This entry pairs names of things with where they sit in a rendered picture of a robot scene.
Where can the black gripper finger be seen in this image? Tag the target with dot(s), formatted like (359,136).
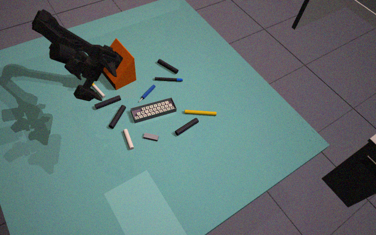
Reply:
(89,94)
(109,63)

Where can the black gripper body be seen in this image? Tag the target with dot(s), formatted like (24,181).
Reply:
(92,73)

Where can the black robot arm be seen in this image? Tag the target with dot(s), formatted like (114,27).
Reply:
(67,47)

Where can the blue stylus with pale tip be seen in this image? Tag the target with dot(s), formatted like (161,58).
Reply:
(147,93)

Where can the black keyboard with white keys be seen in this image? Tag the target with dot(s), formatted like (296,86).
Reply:
(153,109)

